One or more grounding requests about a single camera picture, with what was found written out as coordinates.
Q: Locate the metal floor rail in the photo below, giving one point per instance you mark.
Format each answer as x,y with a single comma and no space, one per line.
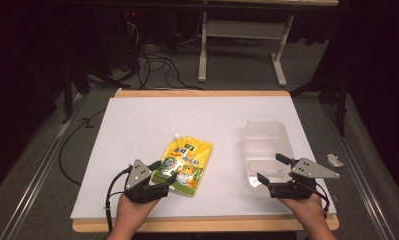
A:
360,180
37,186

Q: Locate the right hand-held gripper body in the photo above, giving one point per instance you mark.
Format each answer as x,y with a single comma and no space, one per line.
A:
293,190

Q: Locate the person's left hand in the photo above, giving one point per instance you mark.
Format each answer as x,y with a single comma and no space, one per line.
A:
132,213

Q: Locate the crumpled white paper scrap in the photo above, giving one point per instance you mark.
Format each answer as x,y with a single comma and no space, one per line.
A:
334,160

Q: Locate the person's right hand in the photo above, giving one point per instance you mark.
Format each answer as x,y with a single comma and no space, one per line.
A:
307,211

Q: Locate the white table sheet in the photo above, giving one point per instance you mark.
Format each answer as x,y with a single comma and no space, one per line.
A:
187,116

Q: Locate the clear plastic container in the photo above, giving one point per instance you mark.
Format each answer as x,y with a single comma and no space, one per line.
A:
265,150

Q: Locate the yellow spouted pouch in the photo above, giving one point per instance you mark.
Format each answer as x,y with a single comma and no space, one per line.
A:
183,163

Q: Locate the white metal desk frame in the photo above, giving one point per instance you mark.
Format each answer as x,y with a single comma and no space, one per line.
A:
243,30

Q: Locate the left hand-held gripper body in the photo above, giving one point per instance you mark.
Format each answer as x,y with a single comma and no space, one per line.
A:
138,178

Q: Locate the wooden table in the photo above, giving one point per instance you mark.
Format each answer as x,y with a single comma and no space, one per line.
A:
200,93

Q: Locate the black metal stand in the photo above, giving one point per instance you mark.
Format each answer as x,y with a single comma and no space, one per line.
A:
68,93
342,100

